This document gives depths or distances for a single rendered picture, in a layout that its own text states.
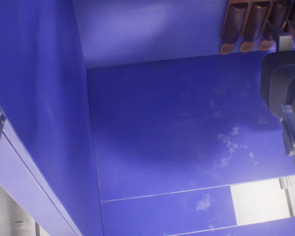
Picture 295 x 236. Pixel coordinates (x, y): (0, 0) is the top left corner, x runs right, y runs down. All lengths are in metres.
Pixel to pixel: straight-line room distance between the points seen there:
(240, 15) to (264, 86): 0.07
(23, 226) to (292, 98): 0.72
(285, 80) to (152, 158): 0.16
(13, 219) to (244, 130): 0.61
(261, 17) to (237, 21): 0.02
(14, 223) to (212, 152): 0.59
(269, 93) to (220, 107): 0.11
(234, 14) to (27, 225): 0.67
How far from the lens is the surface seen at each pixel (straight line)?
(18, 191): 0.18
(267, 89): 0.40
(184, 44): 0.50
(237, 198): 1.00
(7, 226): 1.00
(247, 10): 0.46
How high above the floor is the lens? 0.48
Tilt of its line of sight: 23 degrees down
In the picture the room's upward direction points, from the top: 172 degrees clockwise
